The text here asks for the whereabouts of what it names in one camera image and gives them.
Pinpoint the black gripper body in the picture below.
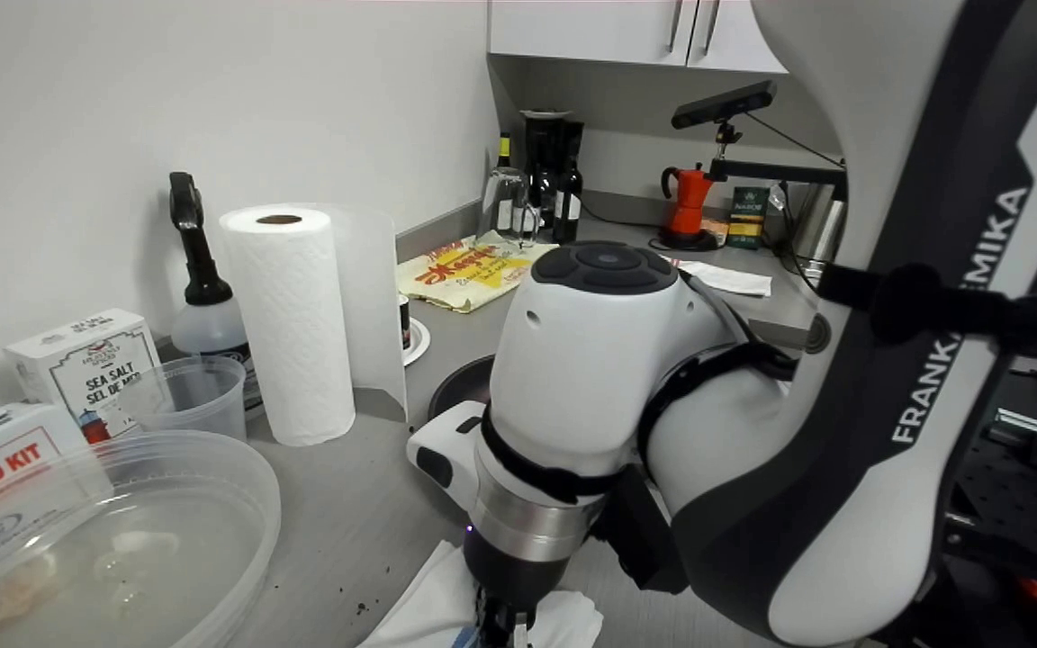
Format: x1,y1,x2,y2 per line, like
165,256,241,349
460,526,577,620

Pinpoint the small white blue-striped towel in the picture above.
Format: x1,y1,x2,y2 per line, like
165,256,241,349
354,535,607,648

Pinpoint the white paper towel roll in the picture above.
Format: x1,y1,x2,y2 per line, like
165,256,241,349
215,201,361,450

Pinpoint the white round tray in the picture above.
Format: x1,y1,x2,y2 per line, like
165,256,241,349
395,314,434,370

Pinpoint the yellow printed bag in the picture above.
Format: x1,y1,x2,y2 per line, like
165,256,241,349
392,228,563,319

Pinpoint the short steel grinder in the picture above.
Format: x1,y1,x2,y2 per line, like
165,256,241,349
326,206,410,422

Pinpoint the clear plastic measuring cup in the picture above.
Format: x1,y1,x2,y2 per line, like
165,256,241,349
153,349,251,442

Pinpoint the white folded paper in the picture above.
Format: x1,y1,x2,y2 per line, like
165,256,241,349
670,256,778,303

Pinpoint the clear plastic bowl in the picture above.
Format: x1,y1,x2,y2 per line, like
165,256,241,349
0,429,284,648

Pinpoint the clear glass bottle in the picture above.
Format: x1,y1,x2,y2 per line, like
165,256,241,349
480,133,547,236

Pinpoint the red moka pot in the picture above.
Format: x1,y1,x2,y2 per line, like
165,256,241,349
656,160,718,252

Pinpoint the black coffee machine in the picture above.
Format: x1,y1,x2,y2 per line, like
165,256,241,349
512,106,592,249

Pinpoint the green box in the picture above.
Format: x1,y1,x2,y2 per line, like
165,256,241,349
725,181,778,252

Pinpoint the steel container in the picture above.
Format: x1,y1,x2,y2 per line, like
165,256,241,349
780,181,850,288

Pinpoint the white sea salt box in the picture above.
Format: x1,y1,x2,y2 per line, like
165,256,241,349
2,306,177,450

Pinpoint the black perforated breadboard table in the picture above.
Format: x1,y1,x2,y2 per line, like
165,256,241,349
943,274,1037,648

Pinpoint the white first aid kit box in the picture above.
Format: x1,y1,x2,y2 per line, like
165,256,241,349
0,399,115,591

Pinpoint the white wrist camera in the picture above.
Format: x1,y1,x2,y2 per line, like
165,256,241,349
403,399,492,490

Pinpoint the black stereo camera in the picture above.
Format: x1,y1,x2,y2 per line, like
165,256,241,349
666,80,780,135

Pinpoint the white wall cabinet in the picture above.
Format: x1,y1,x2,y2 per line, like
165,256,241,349
485,0,787,80

